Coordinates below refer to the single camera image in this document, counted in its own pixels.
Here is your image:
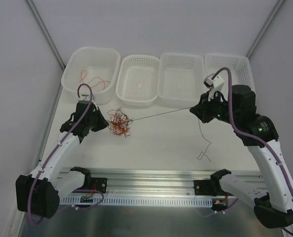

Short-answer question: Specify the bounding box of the red orange wire ball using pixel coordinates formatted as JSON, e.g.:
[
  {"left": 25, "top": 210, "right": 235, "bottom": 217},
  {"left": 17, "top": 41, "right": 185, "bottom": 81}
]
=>
[{"left": 107, "top": 107, "right": 133, "bottom": 138}]

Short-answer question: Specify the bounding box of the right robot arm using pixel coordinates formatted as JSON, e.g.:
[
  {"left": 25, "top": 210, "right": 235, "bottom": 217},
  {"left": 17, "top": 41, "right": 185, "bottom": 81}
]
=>
[{"left": 190, "top": 85, "right": 293, "bottom": 230}]

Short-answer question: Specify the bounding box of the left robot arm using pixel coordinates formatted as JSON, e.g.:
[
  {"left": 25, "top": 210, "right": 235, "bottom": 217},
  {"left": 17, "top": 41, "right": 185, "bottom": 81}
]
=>
[{"left": 15, "top": 100, "right": 109, "bottom": 219}]

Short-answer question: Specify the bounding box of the white slotted basket middle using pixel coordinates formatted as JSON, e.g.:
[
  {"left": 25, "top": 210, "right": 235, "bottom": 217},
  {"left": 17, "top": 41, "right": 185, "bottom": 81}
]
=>
[{"left": 157, "top": 53, "right": 205, "bottom": 109}]

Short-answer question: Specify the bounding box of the white solid plastic tub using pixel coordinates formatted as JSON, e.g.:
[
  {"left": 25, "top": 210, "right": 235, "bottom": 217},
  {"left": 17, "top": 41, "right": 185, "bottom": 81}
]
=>
[{"left": 61, "top": 46, "right": 121, "bottom": 105}]

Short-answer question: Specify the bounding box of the white round-hole basket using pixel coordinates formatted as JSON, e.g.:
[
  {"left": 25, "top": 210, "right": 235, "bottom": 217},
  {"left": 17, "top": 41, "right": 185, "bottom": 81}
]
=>
[{"left": 116, "top": 54, "right": 160, "bottom": 107}]

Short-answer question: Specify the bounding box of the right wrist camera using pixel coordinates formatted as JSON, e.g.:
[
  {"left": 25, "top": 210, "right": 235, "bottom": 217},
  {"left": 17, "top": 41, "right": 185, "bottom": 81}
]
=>
[{"left": 204, "top": 74, "right": 225, "bottom": 101}]

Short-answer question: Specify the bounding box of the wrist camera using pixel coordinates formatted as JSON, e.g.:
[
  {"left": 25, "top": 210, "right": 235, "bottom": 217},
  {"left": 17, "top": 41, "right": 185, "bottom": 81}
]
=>
[
  {"left": 78, "top": 94, "right": 95, "bottom": 102},
  {"left": 204, "top": 74, "right": 225, "bottom": 101}
]

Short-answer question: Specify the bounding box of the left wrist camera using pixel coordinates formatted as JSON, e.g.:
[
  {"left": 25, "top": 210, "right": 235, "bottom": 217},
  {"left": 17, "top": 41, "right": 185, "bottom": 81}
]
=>
[{"left": 78, "top": 94, "right": 95, "bottom": 102}]

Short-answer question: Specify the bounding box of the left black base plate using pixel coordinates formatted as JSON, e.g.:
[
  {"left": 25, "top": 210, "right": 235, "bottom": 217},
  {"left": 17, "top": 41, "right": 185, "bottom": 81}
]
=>
[{"left": 89, "top": 177, "right": 108, "bottom": 194}]

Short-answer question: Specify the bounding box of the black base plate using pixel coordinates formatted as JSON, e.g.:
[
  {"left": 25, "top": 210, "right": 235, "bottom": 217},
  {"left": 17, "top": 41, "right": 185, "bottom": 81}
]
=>
[
  {"left": 193, "top": 180, "right": 226, "bottom": 197},
  {"left": 89, "top": 177, "right": 108, "bottom": 194}
]

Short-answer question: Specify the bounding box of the aluminium mounting rail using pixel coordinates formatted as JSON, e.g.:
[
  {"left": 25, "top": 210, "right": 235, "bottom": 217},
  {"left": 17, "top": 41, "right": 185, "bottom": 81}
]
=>
[{"left": 37, "top": 168, "right": 265, "bottom": 196}]

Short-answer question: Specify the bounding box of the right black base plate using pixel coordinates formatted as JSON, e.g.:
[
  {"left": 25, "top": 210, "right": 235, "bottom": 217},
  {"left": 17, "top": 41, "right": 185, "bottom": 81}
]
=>
[{"left": 193, "top": 180, "right": 226, "bottom": 197}]

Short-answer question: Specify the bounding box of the white slotted cable duct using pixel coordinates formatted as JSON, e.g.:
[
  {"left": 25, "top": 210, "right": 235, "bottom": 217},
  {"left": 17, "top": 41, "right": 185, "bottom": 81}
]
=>
[{"left": 60, "top": 194, "right": 212, "bottom": 208}]

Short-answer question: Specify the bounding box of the left frame post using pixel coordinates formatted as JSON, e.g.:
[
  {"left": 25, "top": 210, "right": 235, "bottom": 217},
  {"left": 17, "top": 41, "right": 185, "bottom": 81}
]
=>
[{"left": 25, "top": 0, "right": 66, "bottom": 70}]

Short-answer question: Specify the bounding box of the frame post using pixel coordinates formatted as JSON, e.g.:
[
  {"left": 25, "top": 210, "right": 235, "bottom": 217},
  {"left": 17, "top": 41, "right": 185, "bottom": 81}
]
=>
[
  {"left": 245, "top": 0, "right": 287, "bottom": 60},
  {"left": 25, "top": 0, "right": 66, "bottom": 70}
]

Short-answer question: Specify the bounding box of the right frame post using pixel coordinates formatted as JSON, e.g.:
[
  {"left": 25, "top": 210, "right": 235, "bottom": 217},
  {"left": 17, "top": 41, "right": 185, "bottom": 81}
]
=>
[{"left": 245, "top": 0, "right": 287, "bottom": 60}]

